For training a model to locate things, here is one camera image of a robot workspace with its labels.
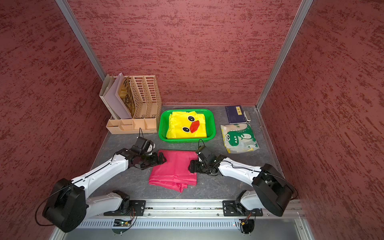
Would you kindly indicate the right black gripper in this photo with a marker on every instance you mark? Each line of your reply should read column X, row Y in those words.
column 194, row 167

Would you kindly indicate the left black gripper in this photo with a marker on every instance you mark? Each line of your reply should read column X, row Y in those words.
column 154, row 162

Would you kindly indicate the pink raincoat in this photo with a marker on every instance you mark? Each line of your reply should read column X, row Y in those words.
column 174, row 173

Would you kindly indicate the yellow duck raincoat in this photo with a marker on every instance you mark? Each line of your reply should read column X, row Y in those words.
column 186, row 125

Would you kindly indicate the green dinosaur raincoat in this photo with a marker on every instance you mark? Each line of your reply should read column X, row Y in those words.
column 239, row 138

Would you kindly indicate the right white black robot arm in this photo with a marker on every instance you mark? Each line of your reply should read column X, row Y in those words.
column 271, row 191

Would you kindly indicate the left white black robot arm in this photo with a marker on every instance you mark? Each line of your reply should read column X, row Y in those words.
column 71, row 201

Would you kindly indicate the green plastic basket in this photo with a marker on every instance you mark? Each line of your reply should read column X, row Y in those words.
column 210, row 126

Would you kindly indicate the dark blue book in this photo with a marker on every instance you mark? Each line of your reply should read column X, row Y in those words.
column 235, row 114

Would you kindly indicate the beige desk file organizer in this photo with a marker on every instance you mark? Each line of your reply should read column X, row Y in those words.
column 148, row 105

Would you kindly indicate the small grey white device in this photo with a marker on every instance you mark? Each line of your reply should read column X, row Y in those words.
column 247, row 117

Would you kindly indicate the brown patterned book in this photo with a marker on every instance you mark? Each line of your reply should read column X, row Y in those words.
column 125, row 95

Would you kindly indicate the lilac folder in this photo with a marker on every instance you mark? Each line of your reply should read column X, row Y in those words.
column 113, row 99

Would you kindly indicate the beige cardboard folder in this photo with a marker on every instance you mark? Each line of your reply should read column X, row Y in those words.
column 107, row 83

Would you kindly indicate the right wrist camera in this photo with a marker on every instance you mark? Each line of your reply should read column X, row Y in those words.
column 205, row 155

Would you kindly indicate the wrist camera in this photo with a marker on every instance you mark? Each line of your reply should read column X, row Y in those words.
column 143, row 146
column 205, row 155

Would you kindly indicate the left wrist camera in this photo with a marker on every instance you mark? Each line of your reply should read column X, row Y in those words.
column 143, row 146

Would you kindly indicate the aluminium front rail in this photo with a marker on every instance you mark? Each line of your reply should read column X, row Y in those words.
column 185, row 209

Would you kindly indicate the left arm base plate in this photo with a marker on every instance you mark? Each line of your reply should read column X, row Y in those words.
column 138, row 207

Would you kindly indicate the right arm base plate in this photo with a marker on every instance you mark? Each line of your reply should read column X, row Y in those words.
column 236, row 209

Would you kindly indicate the left circuit board with wires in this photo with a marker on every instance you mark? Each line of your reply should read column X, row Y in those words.
column 121, row 226

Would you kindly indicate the left aluminium corner post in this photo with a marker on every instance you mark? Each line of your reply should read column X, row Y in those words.
column 80, row 35

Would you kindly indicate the aluminium corner post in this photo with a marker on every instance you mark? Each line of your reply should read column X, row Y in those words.
column 80, row 35
column 290, row 37

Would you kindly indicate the right aluminium corner post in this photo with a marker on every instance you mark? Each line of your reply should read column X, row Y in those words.
column 290, row 37

